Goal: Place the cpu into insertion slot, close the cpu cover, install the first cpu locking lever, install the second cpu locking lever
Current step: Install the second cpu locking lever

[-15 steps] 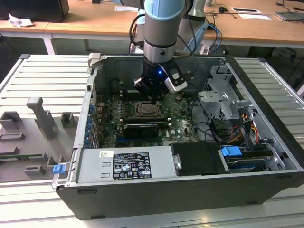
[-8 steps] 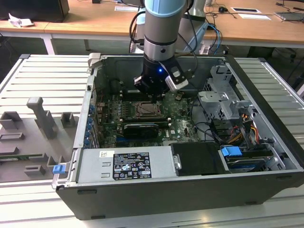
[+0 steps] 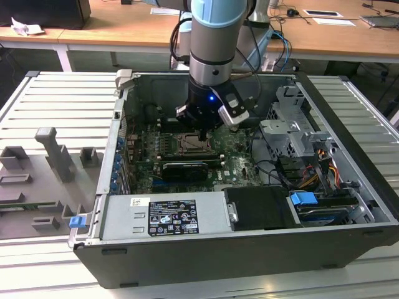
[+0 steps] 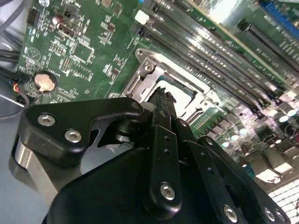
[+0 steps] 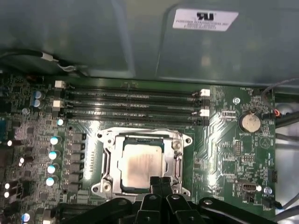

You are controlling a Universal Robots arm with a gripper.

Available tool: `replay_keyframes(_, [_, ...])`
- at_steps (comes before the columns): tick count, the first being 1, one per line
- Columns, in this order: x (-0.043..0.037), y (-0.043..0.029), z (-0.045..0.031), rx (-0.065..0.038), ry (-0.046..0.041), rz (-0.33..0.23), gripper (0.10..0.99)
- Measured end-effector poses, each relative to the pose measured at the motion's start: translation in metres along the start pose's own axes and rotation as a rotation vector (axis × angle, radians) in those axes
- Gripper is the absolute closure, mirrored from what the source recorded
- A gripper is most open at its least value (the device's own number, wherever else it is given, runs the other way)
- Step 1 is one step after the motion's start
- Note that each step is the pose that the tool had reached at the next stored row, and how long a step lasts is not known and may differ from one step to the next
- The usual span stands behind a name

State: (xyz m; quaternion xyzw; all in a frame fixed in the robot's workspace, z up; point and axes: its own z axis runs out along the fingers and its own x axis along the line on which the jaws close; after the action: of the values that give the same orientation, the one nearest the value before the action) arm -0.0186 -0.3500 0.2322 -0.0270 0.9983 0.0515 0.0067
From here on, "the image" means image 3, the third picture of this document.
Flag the long wooden desk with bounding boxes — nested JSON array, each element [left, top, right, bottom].
[[0, 0, 399, 72]]

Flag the black graphics card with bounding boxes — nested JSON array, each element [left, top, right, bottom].
[[161, 161, 209, 183]]

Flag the grey parts rack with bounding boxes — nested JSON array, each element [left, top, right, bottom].
[[0, 126, 105, 240]]

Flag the blue case latch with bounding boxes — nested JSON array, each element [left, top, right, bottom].
[[69, 216, 87, 230]]

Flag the crumpled white paper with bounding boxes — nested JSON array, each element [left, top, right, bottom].
[[11, 17, 46, 37]]

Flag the hard disk in blue carrier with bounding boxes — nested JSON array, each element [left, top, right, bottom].
[[289, 191, 359, 227]]

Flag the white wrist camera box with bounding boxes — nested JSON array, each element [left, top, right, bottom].
[[218, 89, 251, 128]]

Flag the white paper sheet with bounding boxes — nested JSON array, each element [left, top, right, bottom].
[[312, 17, 358, 27]]

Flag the blue cable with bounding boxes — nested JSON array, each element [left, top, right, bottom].
[[270, 29, 293, 74]]

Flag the silver metal drive cage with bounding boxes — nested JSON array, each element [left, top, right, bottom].
[[258, 85, 337, 158]]

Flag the black RAM slot bank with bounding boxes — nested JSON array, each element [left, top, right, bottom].
[[160, 118, 188, 131], [160, 154, 226, 163]]

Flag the square CPU chip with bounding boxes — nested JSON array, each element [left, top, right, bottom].
[[183, 136, 203, 149]]

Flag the black CPU socket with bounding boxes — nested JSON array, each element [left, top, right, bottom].
[[175, 131, 218, 157]]

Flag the grey power supply unit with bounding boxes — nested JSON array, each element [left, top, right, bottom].
[[99, 191, 234, 240]]

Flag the black computer box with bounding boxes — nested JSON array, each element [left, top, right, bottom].
[[0, 0, 92, 31]]

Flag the green RAM stick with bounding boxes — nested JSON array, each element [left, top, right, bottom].
[[0, 202, 59, 211]]

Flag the black plastic shroud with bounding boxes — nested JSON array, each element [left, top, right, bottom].
[[224, 186, 297, 232]]

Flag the green motherboard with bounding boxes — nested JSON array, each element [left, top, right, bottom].
[[126, 120, 269, 194]]

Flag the black open PC case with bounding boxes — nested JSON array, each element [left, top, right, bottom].
[[68, 69, 399, 289]]

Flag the grey case handle latch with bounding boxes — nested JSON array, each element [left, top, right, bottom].
[[114, 69, 135, 92]]

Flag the grey laptop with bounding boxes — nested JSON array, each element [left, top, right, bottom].
[[361, 14, 399, 31]]

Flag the yellow red power wires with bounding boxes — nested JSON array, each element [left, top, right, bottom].
[[299, 164, 340, 189]]

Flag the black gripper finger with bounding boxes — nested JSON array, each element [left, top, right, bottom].
[[203, 111, 224, 143], [175, 105, 205, 143]]

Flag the black camera cable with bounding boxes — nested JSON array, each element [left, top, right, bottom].
[[243, 18, 263, 110]]

